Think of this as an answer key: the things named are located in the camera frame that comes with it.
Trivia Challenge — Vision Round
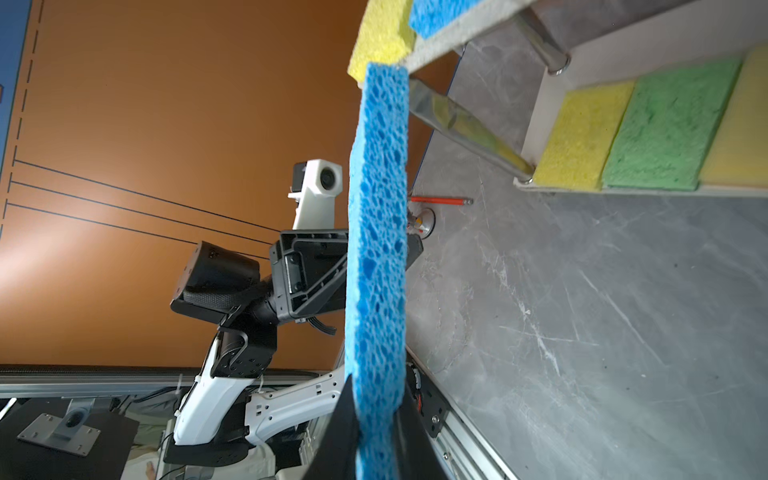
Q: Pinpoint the blue textured sponge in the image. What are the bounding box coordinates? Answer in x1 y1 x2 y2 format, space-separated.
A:
408 0 480 39

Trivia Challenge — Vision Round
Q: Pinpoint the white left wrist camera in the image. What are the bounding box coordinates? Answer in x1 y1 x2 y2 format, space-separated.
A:
288 159 343 230

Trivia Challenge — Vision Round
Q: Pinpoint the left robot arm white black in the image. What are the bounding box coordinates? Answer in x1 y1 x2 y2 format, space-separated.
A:
163 229 348 467

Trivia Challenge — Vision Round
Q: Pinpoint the light blue sponge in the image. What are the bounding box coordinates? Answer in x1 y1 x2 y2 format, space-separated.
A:
345 63 409 479

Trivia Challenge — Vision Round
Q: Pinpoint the red handled small tool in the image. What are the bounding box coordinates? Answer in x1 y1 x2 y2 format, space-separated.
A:
409 196 474 206

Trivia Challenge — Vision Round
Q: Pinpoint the pale yellow orange sponge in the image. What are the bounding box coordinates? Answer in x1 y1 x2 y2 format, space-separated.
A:
699 44 767 189

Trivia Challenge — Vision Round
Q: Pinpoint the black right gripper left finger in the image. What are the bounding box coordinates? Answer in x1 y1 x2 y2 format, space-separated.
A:
302 376 360 480

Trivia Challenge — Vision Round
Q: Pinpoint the yellow green textured sponge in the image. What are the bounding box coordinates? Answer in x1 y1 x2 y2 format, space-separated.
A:
533 81 635 192

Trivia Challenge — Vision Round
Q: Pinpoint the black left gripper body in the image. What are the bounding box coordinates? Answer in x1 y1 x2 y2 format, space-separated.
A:
171 229 348 326

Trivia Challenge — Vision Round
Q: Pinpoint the large yellow textured sponge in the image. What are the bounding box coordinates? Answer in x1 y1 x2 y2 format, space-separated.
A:
347 0 416 85

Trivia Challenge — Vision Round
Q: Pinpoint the white two-tier shelf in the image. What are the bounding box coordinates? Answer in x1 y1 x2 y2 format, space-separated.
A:
400 1 767 192

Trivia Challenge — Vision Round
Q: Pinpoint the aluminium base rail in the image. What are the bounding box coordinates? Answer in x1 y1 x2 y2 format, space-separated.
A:
0 350 520 480

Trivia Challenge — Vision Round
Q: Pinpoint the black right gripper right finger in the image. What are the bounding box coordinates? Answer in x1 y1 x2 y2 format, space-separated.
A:
392 384 448 480

